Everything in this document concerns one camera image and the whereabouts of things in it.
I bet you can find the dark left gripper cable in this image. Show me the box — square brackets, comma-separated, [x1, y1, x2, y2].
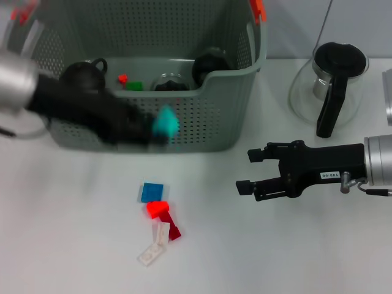
[0, 118, 48, 139]

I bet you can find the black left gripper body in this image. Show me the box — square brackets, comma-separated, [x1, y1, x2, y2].
[29, 75, 137, 146]

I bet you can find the grey right gripper cable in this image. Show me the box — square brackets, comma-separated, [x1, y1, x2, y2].
[356, 179, 392, 197]

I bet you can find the dark red toy brick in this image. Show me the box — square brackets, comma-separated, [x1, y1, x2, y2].
[159, 211, 182, 241]

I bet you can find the red sloped toy brick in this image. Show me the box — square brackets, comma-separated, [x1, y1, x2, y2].
[146, 201, 170, 219]

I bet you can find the grey-green perforated storage basket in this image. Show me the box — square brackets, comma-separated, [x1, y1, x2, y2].
[0, 0, 267, 154]

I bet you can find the orange basket handle grip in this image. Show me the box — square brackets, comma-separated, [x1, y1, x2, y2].
[10, 4, 39, 25]
[249, 0, 266, 22]

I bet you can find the glass teacup black base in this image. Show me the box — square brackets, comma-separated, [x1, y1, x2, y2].
[152, 72, 189, 92]
[191, 45, 230, 86]

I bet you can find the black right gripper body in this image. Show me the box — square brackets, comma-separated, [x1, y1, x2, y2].
[277, 140, 368, 199]

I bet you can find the teal square toy brick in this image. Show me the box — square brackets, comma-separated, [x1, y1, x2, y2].
[152, 104, 180, 143]

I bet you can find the glass pitcher black lid handle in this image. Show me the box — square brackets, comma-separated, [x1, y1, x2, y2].
[287, 42, 370, 138]

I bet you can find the blue square toy brick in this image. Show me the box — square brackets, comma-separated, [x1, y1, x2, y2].
[137, 183, 164, 205]

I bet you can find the dark clay teapot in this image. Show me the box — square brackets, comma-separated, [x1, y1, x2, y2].
[59, 58, 108, 92]

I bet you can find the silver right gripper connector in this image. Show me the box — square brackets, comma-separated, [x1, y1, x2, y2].
[340, 171, 360, 194]

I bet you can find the flat white plate brick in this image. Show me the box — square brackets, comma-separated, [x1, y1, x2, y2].
[137, 243, 168, 266]

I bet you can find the white translucent toy brick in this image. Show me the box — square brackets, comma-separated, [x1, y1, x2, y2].
[152, 222, 171, 246]

